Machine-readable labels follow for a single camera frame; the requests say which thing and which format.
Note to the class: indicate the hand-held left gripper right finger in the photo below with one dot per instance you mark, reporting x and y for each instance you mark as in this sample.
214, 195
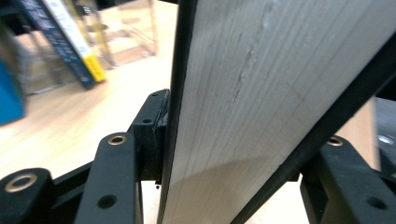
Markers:
348, 186

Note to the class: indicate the black hardcover book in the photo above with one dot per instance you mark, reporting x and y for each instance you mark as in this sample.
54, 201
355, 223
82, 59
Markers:
249, 93

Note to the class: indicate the clear acrylic book rack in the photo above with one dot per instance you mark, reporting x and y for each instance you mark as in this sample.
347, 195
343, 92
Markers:
134, 34

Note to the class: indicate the blue book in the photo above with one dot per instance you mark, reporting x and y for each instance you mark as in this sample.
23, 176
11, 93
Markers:
9, 96

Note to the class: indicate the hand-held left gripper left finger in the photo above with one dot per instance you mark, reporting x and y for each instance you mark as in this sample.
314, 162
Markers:
115, 174

